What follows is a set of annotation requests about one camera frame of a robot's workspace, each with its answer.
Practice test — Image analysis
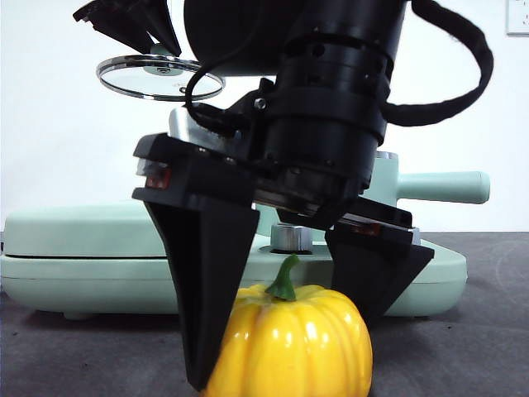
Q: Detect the mint green pot with handle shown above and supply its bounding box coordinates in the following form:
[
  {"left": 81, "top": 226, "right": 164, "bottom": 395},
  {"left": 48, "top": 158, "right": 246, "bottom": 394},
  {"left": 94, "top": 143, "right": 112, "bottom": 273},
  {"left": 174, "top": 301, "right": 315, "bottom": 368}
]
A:
[{"left": 371, "top": 151, "right": 492, "bottom": 208}]

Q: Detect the glass lid with green knob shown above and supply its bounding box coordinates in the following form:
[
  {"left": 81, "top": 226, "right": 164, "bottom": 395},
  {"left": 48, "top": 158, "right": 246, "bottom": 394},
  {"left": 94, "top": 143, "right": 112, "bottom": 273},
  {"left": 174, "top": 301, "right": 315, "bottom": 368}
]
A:
[{"left": 96, "top": 43, "right": 226, "bottom": 103}]

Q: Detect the thin black camera cable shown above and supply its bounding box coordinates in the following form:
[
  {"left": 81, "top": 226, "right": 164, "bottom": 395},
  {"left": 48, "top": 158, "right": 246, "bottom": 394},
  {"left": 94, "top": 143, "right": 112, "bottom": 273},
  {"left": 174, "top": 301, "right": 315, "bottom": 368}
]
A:
[{"left": 184, "top": 61, "right": 232, "bottom": 125}]

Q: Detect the mint green griddle cover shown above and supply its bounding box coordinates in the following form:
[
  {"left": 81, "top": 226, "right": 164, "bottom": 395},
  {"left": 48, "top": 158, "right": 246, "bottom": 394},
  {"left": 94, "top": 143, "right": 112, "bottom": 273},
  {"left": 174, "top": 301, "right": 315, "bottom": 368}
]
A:
[{"left": 3, "top": 201, "right": 171, "bottom": 260}]

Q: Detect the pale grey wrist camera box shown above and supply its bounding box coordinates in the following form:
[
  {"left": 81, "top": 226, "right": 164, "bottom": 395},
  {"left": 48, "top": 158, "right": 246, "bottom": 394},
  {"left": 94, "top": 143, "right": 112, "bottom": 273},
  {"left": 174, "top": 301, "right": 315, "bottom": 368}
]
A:
[{"left": 168, "top": 106, "right": 243, "bottom": 155}]

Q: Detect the white wall socket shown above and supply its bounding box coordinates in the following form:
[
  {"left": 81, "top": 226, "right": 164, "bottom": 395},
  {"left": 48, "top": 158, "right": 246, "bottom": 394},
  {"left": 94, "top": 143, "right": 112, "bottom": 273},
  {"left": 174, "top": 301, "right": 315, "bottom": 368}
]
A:
[{"left": 506, "top": 0, "right": 529, "bottom": 36}]

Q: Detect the mint green cooker base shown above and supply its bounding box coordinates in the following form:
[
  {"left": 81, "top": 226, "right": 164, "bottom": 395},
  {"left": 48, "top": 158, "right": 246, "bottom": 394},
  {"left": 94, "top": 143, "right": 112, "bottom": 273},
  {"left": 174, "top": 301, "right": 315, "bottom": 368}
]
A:
[{"left": 0, "top": 231, "right": 468, "bottom": 320}]

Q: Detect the yellow toy pumpkin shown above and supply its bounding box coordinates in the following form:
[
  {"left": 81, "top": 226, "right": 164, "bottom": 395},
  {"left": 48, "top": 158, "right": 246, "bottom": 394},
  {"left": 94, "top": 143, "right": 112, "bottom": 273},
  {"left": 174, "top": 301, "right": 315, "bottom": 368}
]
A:
[{"left": 204, "top": 253, "right": 374, "bottom": 397}]

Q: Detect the thick black sleeved cable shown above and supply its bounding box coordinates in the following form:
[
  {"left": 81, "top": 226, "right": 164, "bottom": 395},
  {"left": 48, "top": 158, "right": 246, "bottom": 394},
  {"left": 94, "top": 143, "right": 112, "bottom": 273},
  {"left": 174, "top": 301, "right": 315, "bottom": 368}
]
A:
[{"left": 382, "top": 0, "right": 496, "bottom": 127}]

